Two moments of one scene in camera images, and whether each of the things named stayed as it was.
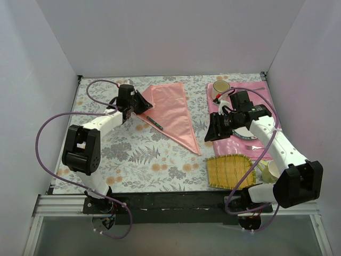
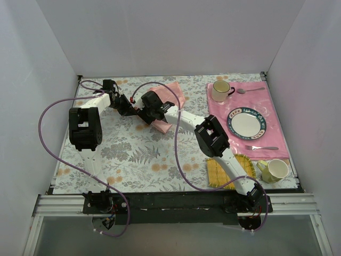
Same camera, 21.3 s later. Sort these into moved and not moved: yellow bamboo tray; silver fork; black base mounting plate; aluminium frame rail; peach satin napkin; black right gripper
Moved: peach satin napkin; black right gripper
Not moved: silver fork; aluminium frame rail; black base mounting plate; yellow bamboo tray
